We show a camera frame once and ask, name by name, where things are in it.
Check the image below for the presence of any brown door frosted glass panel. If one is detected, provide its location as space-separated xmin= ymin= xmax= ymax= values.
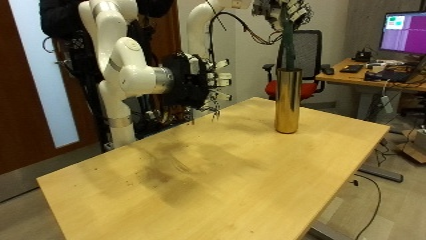
xmin=0 ymin=0 xmax=103 ymax=176

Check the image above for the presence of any black mesh office chair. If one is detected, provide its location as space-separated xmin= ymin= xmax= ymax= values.
xmin=262 ymin=29 xmax=331 ymax=101

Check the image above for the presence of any black keyboard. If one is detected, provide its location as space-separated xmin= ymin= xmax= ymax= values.
xmin=339 ymin=64 xmax=364 ymax=74

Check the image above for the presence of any tall gold cylinder vase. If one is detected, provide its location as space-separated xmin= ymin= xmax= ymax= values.
xmin=272 ymin=67 xmax=303 ymax=134

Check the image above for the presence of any black laptop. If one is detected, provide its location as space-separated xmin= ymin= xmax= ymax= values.
xmin=363 ymin=56 xmax=426 ymax=84

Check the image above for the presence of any computer monitor purple screen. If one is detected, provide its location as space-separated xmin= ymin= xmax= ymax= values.
xmin=378 ymin=10 xmax=426 ymax=56

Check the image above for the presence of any grey table foot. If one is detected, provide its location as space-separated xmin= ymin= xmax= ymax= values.
xmin=358 ymin=164 xmax=404 ymax=183

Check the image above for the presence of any white power adapter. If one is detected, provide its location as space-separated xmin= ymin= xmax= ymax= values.
xmin=379 ymin=95 xmax=395 ymax=115

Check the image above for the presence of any black desk phone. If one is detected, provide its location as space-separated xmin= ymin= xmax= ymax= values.
xmin=352 ymin=49 xmax=372 ymax=63

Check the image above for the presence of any wooden office desk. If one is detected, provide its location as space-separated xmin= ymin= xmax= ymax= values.
xmin=315 ymin=58 xmax=426 ymax=121

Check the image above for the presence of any black floor cable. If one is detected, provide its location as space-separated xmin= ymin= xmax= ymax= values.
xmin=352 ymin=173 xmax=383 ymax=240

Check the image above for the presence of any black jacket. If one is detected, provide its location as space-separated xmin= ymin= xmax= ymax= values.
xmin=38 ymin=0 xmax=174 ymax=38

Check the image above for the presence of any cardboard box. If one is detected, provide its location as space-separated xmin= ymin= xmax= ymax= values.
xmin=395 ymin=129 xmax=426 ymax=164

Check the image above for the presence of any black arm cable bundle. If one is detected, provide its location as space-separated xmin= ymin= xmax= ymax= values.
xmin=207 ymin=11 xmax=284 ymax=64

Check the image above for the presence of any black robot stand frame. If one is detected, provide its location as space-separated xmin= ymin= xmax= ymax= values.
xmin=61 ymin=0 xmax=191 ymax=153

